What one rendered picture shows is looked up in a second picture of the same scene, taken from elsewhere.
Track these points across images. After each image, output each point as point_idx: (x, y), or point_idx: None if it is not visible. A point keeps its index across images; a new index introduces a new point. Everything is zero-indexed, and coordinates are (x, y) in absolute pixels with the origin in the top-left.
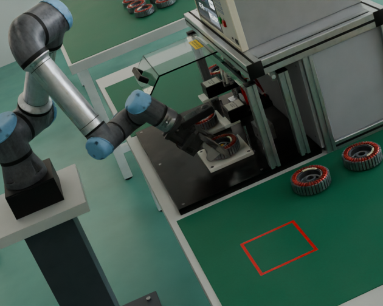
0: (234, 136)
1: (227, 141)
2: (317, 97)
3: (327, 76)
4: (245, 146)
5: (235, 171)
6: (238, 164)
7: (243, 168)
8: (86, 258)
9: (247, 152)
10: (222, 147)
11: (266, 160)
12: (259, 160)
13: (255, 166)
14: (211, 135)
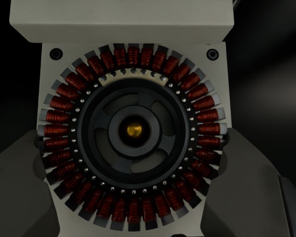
0: (148, 51)
1: (106, 94)
2: None
3: None
4: (170, 51)
5: (287, 142)
6: (250, 117)
7: (287, 112)
8: None
9: (222, 61)
10: (241, 147)
11: (291, 32)
12: (274, 51)
13: None
14: (36, 158)
